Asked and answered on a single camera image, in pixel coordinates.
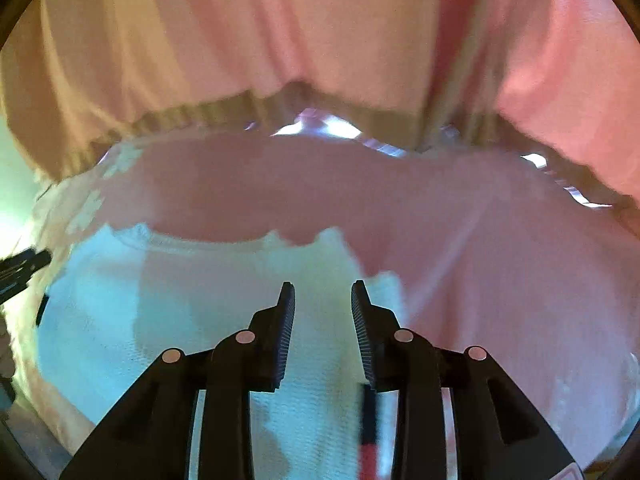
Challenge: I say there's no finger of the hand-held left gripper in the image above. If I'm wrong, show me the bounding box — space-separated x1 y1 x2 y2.
0 247 53 306

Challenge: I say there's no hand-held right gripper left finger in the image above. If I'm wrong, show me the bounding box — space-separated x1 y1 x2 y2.
59 281 297 480

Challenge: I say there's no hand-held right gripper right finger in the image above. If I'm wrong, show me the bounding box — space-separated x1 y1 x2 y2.
351 279 586 480

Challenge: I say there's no white red black knit sweater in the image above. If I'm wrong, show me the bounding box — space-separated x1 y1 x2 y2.
10 222 416 480

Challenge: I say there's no pink blanket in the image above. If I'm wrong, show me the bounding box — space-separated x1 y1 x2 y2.
0 130 640 476

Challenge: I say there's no pink curtain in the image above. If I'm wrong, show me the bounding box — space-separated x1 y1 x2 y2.
0 0 640 241

